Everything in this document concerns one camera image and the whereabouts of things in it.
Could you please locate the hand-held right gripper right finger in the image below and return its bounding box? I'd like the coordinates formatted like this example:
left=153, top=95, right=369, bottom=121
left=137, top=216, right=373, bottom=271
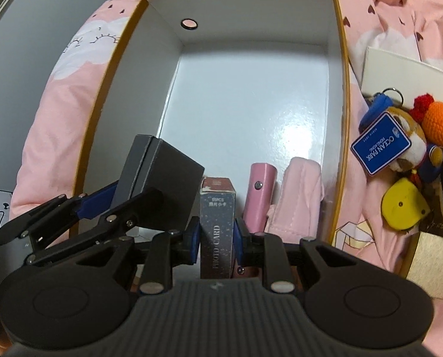
left=233, top=217, right=367, bottom=295

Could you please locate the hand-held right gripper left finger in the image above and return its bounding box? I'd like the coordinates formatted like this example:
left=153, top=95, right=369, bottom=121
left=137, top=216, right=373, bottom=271
left=69, top=217, right=202, bottom=295

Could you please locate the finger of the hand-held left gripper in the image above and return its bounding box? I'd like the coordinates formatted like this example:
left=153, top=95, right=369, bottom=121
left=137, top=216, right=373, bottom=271
left=0, top=183, right=120, bottom=247
left=26, top=188, right=164, bottom=266

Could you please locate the starry card box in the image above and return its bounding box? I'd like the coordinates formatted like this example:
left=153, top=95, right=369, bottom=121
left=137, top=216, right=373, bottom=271
left=199, top=177, right=237, bottom=280

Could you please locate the dark grey box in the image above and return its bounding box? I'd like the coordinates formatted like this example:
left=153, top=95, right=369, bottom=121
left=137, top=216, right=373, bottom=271
left=117, top=134, right=205, bottom=231

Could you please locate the pink cylinder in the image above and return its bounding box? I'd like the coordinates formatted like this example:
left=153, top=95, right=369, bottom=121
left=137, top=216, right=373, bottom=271
left=242, top=162, right=276, bottom=235

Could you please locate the pink cloth pouch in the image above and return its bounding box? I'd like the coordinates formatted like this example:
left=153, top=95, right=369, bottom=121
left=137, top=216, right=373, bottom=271
left=264, top=156, right=324, bottom=237

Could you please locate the orange cardboard box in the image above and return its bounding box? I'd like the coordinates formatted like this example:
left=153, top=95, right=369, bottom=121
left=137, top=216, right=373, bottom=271
left=74, top=0, right=352, bottom=253

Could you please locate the white box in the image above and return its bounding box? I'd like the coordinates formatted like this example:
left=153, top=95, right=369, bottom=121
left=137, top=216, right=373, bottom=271
left=361, top=46, right=443, bottom=101

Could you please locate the pink cloud print blanket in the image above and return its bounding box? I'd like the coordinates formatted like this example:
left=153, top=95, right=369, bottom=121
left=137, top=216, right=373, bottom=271
left=11, top=0, right=443, bottom=357

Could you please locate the yellow tape measure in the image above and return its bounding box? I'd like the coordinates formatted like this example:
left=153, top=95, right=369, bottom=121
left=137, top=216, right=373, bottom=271
left=381, top=178, right=430, bottom=230

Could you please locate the blue card tag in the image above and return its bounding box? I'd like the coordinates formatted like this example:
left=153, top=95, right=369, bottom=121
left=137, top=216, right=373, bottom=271
left=350, top=112, right=412, bottom=176

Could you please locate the gold box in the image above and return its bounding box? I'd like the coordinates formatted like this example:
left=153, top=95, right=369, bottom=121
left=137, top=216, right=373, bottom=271
left=398, top=231, right=443, bottom=300

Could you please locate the orange crochet ball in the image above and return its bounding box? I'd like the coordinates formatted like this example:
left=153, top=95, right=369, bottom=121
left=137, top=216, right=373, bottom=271
left=413, top=95, right=443, bottom=145

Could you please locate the brown plush keychain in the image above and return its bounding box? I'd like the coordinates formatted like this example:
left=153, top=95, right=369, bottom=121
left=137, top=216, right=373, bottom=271
left=359, top=87, right=443, bottom=194

